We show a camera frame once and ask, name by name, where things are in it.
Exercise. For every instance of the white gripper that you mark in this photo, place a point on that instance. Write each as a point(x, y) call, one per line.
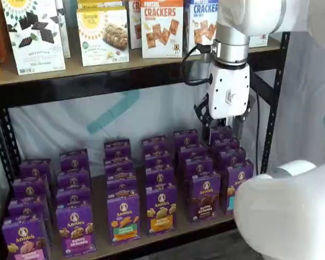
point(227, 92)

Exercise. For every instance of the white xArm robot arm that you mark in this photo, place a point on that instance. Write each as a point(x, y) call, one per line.
point(287, 211)

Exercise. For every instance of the black metal shelf brace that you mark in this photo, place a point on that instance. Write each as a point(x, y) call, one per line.
point(262, 87)

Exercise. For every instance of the Annie's box with orange label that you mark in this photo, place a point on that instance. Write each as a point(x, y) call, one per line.
point(158, 161)
point(159, 177)
point(155, 146)
point(161, 211)

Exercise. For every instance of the black metal shelf unit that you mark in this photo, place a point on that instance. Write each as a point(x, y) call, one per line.
point(151, 113)

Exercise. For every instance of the honey mustard crackers box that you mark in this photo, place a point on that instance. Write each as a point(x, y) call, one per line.
point(260, 40)

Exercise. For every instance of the blue sea salt crackers box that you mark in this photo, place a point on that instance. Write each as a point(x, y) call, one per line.
point(201, 27)

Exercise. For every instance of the Annie's hidden veggies box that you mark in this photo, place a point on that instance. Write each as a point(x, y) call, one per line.
point(122, 185)
point(117, 153)
point(123, 216)
point(119, 170)

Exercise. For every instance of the pretzel crackers cheddar box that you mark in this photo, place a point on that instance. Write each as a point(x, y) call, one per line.
point(162, 29)

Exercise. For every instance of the white pretzel crackers box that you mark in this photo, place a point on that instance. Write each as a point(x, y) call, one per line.
point(135, 27)

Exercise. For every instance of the black metal shelf beam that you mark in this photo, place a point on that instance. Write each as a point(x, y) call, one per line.
point(165, 245)
point(70, 90)

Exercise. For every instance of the brown wooden shelf board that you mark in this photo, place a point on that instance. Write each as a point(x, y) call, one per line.
point(98, 205)
point(97, 71)

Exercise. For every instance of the Simple Mills almond bars box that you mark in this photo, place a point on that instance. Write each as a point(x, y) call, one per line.
point(103, 38)
point(100, 4)

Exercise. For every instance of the Annie's mixed bunny grahams box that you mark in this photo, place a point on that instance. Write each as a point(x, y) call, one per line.
point(73, 180)
point(73, 199)
point(74, 162)
point(75, 230)

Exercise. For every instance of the Sweet Thins mint chocolate box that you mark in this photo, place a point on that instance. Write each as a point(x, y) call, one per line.
point(32, 40)
point(64, 32)

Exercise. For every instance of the Annie's box with pink label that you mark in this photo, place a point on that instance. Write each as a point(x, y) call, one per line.
point(29, 189)
point(27, 238)
point(35, 170)
point(27, 208)

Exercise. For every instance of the black perforated shelf post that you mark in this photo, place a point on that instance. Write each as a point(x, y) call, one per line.
point(5, 140)
point(276, 81)

